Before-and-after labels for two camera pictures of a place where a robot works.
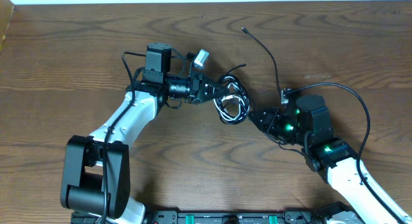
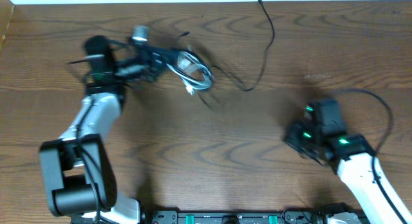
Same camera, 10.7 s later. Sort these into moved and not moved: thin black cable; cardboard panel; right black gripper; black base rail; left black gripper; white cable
Moved: white cable; thin black cable; right black gripper; left black gripper
Not moved: black base rail; cardboard panel
